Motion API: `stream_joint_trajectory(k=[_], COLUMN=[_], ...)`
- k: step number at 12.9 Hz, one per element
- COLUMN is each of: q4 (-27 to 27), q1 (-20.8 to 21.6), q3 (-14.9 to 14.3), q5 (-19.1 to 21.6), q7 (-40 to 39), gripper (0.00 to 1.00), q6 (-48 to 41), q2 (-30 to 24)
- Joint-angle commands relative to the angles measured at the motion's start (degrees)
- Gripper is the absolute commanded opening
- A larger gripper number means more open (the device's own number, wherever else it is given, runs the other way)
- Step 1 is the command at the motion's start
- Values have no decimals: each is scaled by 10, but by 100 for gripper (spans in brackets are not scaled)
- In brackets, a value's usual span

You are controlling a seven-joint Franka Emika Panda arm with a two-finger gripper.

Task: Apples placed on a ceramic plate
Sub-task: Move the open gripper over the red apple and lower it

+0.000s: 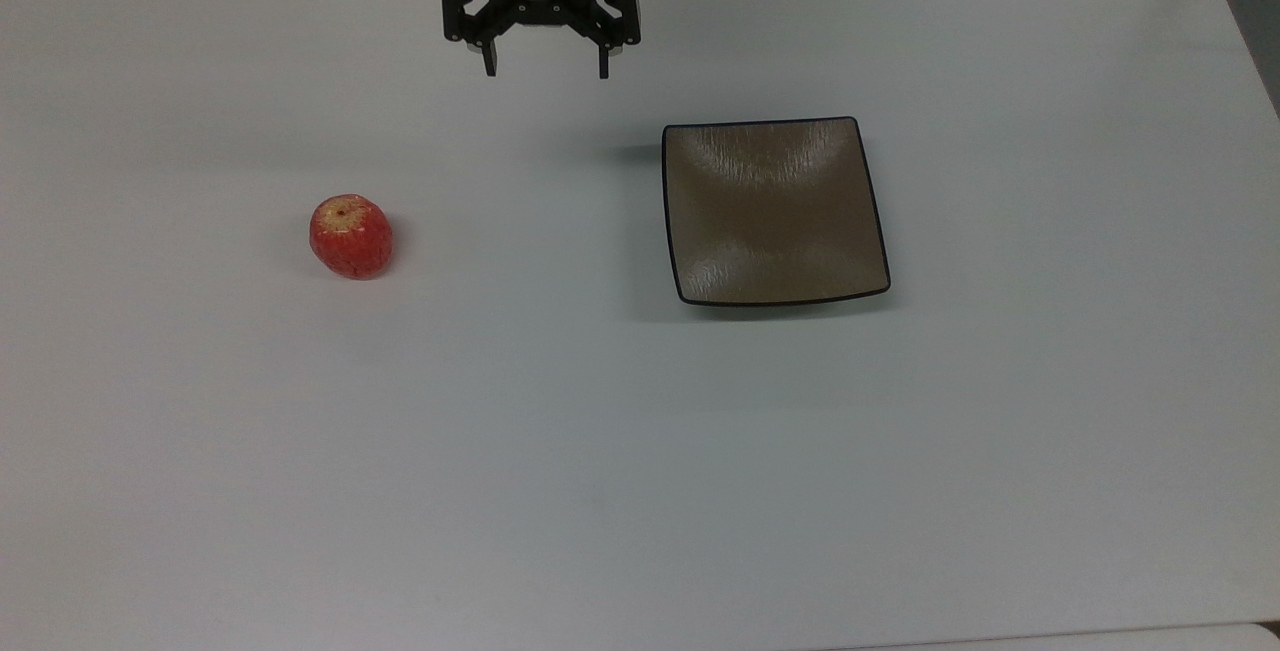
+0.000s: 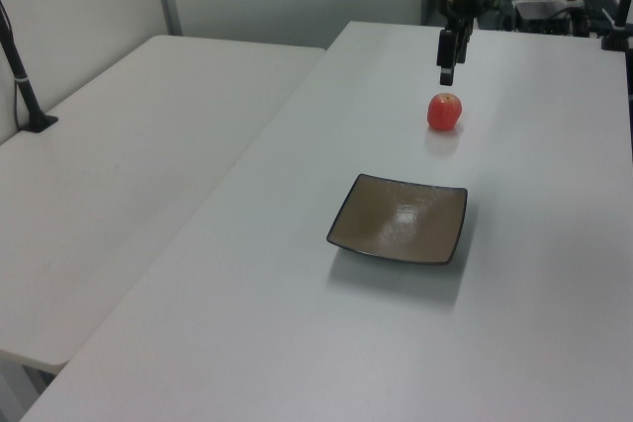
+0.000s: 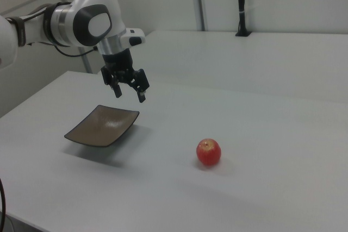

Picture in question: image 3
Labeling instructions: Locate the black pole with base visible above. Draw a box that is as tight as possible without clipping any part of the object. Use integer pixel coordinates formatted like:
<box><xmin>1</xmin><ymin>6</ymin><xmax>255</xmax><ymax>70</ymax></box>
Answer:
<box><xmin>235</xmin><ymin>0</ymin><xmax>252</xmax><ymax>37</ymax></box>

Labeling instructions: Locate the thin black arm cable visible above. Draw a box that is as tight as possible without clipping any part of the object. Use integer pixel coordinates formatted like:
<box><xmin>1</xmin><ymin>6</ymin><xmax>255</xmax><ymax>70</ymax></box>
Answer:
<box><xmin>55</xmin><ymin>45</ymin><xmax>98</xmax><ymax>58</ymax></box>

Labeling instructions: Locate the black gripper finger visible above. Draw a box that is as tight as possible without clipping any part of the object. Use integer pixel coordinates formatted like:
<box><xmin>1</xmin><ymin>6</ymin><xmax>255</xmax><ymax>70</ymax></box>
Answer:
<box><xmin>109</xmin><ymin>74</ymin><xmax>122</xmax><ymax>99</ymax></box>
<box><xmin>129</xmin><ymin>68</ymin><xmax>151</xmax><ymax>104</ymax></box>

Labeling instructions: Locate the black cable with metal connector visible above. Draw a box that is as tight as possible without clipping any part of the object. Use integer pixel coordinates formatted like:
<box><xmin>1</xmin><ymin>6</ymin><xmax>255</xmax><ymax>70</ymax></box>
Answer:
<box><xmin>0</xmin><ymin>177</ymin><xmax>8</xmax><ymax>232</ymax></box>

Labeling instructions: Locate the red apple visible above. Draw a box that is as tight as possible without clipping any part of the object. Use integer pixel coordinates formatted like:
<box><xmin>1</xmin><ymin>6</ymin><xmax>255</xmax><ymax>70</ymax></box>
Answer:
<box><xmin>196</xmin><ymin>138</ymin><xmax>222</xmax><ymax>167</ymax></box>

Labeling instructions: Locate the brown square ceramic plate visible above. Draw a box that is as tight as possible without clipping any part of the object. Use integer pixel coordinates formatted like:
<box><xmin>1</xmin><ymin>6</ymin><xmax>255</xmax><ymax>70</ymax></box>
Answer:
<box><xmin>64</xmin><ymin>104</ymin><xmax>140</xmax><ymax>148</ymax></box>

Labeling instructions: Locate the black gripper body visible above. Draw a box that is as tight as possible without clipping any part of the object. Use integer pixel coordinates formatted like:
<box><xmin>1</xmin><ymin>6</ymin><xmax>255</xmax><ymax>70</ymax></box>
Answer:
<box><xmin>100</xmin><ymin>48</ymin><xmax>138</xmax><ymax>87</ymax></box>

